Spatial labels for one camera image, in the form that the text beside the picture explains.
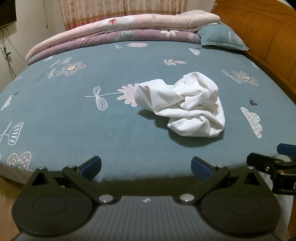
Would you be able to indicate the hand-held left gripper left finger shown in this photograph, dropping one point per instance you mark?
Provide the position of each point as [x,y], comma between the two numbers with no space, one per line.
[92,165]

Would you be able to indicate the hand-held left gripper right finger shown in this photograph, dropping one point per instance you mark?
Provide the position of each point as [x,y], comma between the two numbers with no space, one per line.
[198,166]

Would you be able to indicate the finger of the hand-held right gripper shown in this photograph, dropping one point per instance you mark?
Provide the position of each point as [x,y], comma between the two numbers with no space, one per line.
[261,161]
[288,148]

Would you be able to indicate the white printed long-sleeve shirt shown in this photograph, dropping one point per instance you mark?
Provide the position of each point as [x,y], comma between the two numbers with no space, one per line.
[189,104]

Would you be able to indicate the wooden headboard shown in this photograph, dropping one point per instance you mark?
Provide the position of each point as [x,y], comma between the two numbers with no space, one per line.
[266,34]

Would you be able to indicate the teal floral pillow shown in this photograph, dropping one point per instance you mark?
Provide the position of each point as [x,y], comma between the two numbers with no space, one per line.
[222,36]

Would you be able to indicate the pink floral quilt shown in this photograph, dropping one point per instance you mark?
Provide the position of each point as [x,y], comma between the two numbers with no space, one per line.
[138,19]

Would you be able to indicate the patterned curtain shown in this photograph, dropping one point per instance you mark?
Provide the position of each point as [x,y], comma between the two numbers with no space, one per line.
[115,8]

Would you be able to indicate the black wall television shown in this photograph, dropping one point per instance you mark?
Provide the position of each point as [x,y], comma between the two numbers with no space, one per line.
[7,11]

